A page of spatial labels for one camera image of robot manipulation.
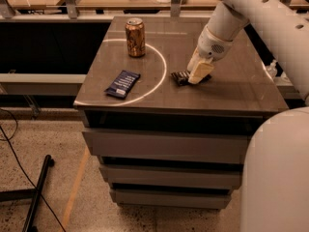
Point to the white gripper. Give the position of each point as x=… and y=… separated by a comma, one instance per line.
x=210, y=46

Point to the black rxbar chocolate wrapper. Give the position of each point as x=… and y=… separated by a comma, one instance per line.
x=181, y=78

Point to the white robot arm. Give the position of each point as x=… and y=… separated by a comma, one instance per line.
x=275, y=180

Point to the blue rxbar blueberry wrapper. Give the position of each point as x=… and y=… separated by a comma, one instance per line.
x=122, y=84

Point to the clear plastic bottle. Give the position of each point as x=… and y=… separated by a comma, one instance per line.
x=271, y=69

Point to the gold soda can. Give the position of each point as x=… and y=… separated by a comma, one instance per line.
x=135, y=37

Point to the top grey drawer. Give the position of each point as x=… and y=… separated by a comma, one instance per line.
x=130, y=144

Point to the grey drawer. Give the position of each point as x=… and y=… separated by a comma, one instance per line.
x=169, y=199
x=170, y=177
x=130, y=144

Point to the grey drawer cabinet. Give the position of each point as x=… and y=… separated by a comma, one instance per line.
x=235, y=100

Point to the middle grey drawer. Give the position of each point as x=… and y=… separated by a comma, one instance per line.
x=170, y=177

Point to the bottom grey drawer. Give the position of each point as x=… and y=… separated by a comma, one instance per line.
x=169, y=199

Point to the black stand leg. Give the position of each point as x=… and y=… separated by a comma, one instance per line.
x=34, y=194

